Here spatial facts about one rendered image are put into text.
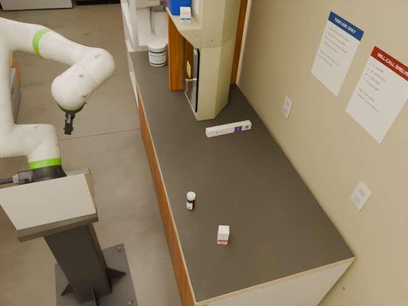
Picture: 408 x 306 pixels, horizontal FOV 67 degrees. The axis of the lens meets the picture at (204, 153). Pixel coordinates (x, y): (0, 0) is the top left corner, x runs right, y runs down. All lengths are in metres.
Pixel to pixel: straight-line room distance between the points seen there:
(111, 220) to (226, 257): 1.45
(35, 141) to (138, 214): 1.36
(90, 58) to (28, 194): 0.59
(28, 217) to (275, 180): 1.14
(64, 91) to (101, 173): 1.95
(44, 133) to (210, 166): 0.80
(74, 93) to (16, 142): 0.44
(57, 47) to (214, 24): 0.75
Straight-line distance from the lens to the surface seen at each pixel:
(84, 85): 1.06
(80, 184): 1.33
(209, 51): 1.69
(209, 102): 1.85
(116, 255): 2.42
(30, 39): 1.43
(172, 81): 2.15
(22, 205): 1.42
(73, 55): 1.18
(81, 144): 3.29
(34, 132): 1.44
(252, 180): 1.59
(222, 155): 1.69
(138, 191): 2.74
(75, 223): 1.49
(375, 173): 1.33
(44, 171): 1.44
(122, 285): 2.31
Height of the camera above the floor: 2.11
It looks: 44 degrees down
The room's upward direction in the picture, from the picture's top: 4 degrees clockwise
